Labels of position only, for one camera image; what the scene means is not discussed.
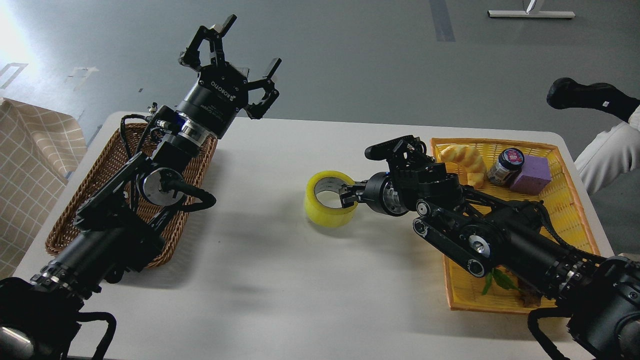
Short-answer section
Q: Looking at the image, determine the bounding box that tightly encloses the toy croissant bread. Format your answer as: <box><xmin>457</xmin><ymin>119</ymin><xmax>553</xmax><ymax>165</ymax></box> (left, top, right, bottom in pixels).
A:
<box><xmin>439</xmin><ymin>144</ymin><xmax>487</xmax><ymax>190</ymax></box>

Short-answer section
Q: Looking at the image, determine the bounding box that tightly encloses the person in white clothes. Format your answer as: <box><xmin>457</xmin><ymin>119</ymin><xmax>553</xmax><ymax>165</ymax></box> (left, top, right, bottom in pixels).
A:
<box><xmin>574</xmin><ymin>107</ymin><xmax>640</xmax><ymax>195</ymax></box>

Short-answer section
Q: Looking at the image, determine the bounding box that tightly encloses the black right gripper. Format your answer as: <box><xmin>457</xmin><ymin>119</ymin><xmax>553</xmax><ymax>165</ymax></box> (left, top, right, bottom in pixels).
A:
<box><xmin>339</xmin><ymin>175</ymin><xmax>401</xmax><ymax>217</ymax></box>

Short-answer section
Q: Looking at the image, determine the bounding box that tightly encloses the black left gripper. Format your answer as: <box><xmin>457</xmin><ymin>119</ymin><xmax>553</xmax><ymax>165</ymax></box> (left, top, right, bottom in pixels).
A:
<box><xmin>177</xmin><ymin>14</ymin><xmax>283</xmax><ymax>140</ymax></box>

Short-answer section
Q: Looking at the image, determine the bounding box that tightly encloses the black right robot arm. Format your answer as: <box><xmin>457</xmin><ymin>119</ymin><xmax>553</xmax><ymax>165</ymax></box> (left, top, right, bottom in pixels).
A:
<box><xmin>338</xmin><ymin>135</ymin><xmax>640</xmax><ymax>360</ymax></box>

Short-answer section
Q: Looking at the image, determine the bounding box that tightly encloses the small dark lidded jar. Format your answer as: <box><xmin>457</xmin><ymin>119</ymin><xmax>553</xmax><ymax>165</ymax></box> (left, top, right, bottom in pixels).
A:
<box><xmin>487</xmin><ymin>147</ymin><xmax>525</xmax><ymax>187</ymax></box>

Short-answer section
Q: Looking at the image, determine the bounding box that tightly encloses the purple foam block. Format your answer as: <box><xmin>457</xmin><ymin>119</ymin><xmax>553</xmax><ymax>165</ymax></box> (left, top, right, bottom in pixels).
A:
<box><xmin>509</xmin><ymin>155</ymin><xmax>552</xmax><ymax>196</ymax></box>

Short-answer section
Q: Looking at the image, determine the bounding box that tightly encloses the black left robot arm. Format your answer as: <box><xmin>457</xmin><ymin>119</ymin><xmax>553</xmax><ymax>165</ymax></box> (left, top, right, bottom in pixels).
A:
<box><xmin>1</xmin><ymin>14</ymin><xmax>282</xmax><ymax>360</ymax></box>

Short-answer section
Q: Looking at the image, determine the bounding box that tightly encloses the yellow tape roll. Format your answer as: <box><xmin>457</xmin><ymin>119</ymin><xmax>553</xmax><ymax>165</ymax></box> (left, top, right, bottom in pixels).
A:
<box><xmin>303</xmin><ymin>170</ymin><xmax>358</xmax><ymax>228</ymax></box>

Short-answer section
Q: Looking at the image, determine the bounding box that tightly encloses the white metal stand base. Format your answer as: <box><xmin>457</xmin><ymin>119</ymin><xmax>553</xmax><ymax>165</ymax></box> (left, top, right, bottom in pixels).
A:
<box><xmin>487</xmin><ymin>0</ymin><xmax>576</xmax><ymax>19</ymax></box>

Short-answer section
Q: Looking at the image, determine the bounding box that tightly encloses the brown wicker basket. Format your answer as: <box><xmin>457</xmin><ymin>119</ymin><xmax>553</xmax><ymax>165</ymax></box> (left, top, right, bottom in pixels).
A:
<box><xmin>45</xmin><ymin>129</ymin><xmax>218</xmax><ymax>268</ymax></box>

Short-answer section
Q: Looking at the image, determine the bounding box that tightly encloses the yellow plastic tray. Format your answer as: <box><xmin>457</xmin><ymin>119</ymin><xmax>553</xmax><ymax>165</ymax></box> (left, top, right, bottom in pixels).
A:
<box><xmin>430</xmin><ymin>137</ymin><xmax>600</xmax><ymax>315</ymax></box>

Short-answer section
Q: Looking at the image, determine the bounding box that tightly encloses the beige checkered cloth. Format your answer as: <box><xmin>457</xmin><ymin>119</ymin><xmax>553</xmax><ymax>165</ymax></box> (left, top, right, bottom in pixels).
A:
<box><xmin>0</xmin><ymin>97</ymin><xmax>87</xmax><ymax>278</ymax></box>

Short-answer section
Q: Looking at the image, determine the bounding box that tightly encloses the brown toy animal figure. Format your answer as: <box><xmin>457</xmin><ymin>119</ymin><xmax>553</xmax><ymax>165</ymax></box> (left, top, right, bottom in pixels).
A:
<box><xmin>518</xmin><ymin>282</ymin><xmax>542</xmax><ymax>308</ymax></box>

